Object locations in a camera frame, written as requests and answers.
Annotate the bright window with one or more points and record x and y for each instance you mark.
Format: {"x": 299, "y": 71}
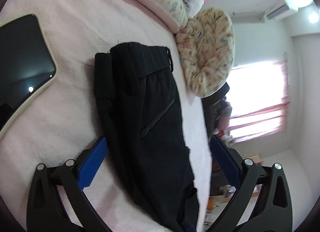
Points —
{"x": 255, "y": 84}

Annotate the black smartphone cream case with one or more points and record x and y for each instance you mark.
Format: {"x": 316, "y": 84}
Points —
{"x": 22, "y": 54}

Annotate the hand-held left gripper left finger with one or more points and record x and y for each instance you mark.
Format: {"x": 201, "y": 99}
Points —
{"x": 93, "y": 164}

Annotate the pink curtain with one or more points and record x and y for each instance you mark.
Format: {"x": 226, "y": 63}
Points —
{"x": 262, "y": 114}

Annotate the white air conditioner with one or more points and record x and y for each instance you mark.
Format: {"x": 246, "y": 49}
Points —
{"x": 277, "y": 9}

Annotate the pink fleece blanket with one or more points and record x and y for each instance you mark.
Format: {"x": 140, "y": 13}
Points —
{"x": 70, "y": 34}

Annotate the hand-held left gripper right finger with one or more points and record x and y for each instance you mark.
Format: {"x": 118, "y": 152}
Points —
{"x": 223, "y": 162}

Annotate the pile of dark clothes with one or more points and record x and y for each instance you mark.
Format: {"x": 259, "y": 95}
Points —
{"x": 211, "y": 107}

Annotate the rolled floral duvet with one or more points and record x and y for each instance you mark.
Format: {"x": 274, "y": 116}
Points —
{"x": 210, "y": 51}

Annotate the black pants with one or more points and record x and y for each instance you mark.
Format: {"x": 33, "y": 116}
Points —
{"x": 150, "y": 147}

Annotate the ceiling light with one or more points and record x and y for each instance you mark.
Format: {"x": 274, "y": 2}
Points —
{"x": 313, "y": 18}

